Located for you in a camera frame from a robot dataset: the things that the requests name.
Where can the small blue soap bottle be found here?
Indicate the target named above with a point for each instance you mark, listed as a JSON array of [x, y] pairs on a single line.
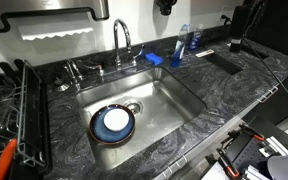
[[196, 38]]

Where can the steel paper towel dispenser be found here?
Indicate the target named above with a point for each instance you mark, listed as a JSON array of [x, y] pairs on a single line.
[[99, 9]]

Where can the blue sponge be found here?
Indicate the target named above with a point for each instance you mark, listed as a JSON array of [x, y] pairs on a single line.
[[155, 59]]

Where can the blue ceramic plate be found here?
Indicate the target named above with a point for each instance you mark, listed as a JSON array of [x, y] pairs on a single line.
[[100, 133]]

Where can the chrome side sprayer faucet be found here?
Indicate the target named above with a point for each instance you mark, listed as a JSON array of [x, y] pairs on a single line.
[[74, 73]]

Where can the black cart with orange clamps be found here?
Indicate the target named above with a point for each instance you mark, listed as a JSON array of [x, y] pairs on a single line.
[[256, 151]]

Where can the large blue dish soap bottle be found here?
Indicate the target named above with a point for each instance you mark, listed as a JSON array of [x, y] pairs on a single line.
[[180, 46]]

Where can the orange utensil handle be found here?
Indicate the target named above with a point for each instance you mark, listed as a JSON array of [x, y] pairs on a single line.
[[6, 157]]

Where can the stainless steel sink basin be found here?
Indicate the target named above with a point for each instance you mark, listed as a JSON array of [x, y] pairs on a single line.
[[168, 104]]

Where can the black dish drying rack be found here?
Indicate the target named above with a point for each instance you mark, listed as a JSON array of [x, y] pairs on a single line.
[[24, 117]]

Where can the sink drain strainer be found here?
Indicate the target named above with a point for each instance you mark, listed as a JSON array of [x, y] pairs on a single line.
[[135, 106]]

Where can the black wall soap dispenser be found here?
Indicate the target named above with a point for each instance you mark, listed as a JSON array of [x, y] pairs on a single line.
[[165, 6]]

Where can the white bowl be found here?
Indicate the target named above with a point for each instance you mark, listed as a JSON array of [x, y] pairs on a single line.
[[116, 119]]

